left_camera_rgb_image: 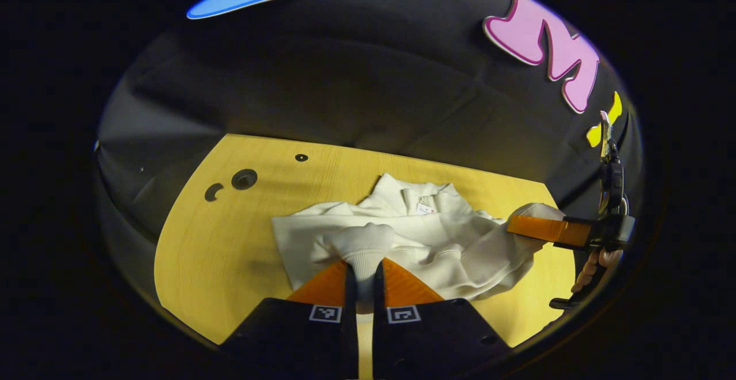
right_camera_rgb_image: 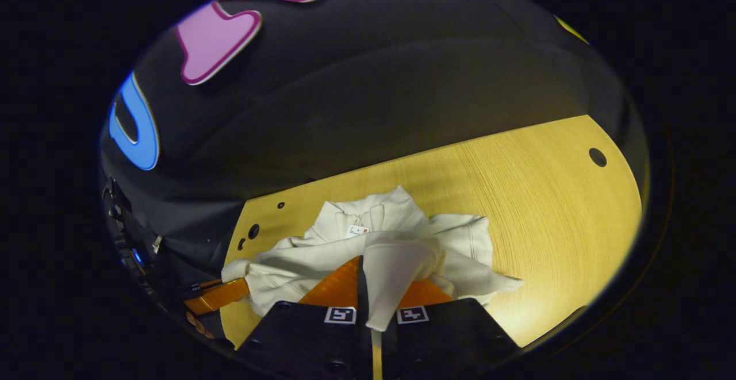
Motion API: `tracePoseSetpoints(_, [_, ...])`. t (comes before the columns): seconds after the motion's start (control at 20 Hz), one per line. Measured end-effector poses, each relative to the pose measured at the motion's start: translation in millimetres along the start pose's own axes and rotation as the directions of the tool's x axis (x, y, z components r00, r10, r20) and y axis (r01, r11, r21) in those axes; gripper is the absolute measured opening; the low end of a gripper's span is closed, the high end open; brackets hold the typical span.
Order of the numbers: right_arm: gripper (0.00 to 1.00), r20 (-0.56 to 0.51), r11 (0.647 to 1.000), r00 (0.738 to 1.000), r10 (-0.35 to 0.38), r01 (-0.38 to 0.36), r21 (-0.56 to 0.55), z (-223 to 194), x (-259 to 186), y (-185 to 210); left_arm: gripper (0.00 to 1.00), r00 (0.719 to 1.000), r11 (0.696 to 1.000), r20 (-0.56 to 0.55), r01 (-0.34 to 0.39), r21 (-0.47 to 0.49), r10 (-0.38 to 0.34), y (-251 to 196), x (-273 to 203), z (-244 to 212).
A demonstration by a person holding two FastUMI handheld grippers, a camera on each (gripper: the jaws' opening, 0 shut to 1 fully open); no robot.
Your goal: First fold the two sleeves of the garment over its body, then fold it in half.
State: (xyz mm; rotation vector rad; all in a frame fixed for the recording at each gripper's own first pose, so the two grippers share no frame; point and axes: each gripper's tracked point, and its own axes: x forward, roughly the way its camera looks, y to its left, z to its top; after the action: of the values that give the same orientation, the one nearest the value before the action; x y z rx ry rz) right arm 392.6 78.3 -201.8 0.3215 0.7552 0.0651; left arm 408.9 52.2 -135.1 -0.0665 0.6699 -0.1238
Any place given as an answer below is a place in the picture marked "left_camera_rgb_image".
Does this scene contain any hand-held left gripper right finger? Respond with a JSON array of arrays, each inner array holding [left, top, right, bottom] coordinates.
[[373, 258, 512, 380]]

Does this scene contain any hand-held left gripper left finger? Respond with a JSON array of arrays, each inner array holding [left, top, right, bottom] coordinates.
[[221, 260, 360, 380]]

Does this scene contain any white sweater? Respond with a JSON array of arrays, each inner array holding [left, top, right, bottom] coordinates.
[[271, 173, 567, 314]]

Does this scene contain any black backdrop cloth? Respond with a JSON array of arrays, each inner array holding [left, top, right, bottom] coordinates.
[[95, 0, 645, 243]]

